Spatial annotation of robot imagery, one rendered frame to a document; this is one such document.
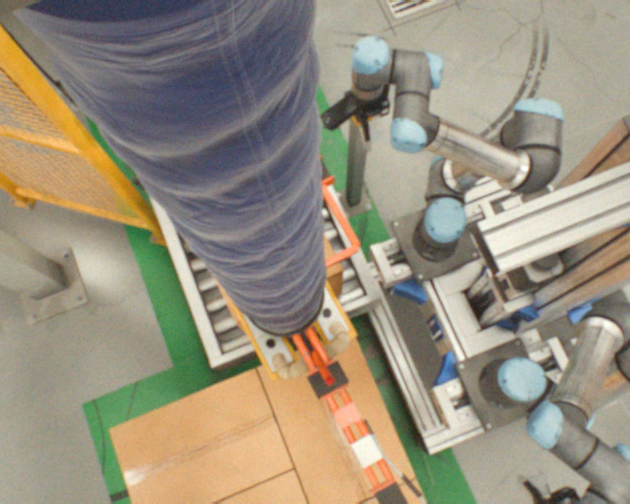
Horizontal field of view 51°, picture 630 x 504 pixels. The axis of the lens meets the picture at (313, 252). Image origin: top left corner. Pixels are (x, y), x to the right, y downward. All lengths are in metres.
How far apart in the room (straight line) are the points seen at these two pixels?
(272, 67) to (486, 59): 3.19
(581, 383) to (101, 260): 2.50
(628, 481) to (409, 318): 1.74
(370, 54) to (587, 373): 0.77
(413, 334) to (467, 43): 1.63
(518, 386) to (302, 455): 0.97
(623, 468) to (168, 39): 1.11
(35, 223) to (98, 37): 3.13
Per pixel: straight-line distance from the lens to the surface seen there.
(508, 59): 3.72
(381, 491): 1.83
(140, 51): 0.45
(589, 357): 1.44
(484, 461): 3.16
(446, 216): 1.94
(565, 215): 1.17
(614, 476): 1.33
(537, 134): 1.65
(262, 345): 1.98
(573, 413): 1.32
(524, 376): 1.89
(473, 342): 2.20
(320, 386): 1.83
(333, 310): 1.98
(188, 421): 2.59
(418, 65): 1.44
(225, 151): 0.61
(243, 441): 2.56
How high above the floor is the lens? 3.08
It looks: 75 degrees down
